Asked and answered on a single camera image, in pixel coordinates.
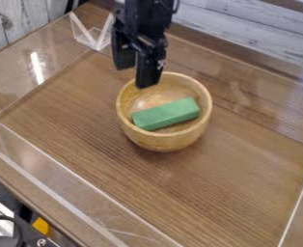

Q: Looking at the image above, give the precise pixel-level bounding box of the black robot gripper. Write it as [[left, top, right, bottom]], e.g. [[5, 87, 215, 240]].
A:
[[110, 0, 177, 89]]

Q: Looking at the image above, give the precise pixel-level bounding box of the green rectangular block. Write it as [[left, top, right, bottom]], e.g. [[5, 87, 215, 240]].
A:
[[131, 97, 201, 131]]

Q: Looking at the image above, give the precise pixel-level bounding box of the brown wooden bowl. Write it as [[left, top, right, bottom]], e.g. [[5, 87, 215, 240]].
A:
[[115, 71, 211, 152]]

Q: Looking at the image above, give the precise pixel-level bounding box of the clear acrylic corner bracket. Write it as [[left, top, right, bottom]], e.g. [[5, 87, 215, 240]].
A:
[[69, 13, 114, 51]]

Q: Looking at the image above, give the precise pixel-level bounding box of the clear acrylic tray wall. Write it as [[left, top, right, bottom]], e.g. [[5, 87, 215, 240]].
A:
[[0, 109, 183, 247]]

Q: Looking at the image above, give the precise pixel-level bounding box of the black cable bottom left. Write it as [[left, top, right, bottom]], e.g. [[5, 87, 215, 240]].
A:
[[0, 214, 27, 247]]

